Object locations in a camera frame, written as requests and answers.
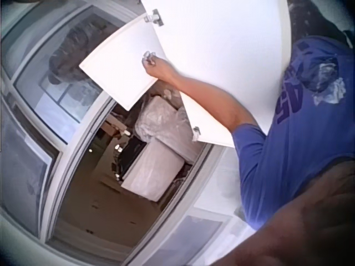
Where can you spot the person's left hand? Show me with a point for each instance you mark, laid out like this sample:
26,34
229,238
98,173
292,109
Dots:
156,67

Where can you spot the person's left fingers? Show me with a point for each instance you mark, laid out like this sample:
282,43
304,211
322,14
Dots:
149,62

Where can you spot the metal cabinet hinge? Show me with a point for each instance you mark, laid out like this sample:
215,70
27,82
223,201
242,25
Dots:
196,133
154,17
147,55

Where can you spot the small white cabinet door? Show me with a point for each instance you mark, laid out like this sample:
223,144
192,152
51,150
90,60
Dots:
116,66

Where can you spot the large white cabinet panel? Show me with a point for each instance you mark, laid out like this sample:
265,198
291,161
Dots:
222,41

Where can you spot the plastic-wrapped white furniture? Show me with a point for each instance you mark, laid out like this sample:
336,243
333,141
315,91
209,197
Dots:
158,144

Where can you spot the white glazed door panel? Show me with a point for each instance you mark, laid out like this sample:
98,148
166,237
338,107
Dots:
194,235

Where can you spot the person's legs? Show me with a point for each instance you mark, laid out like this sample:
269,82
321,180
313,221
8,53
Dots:
324,16

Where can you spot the white window frame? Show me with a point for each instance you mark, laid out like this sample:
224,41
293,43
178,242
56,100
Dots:
41,116

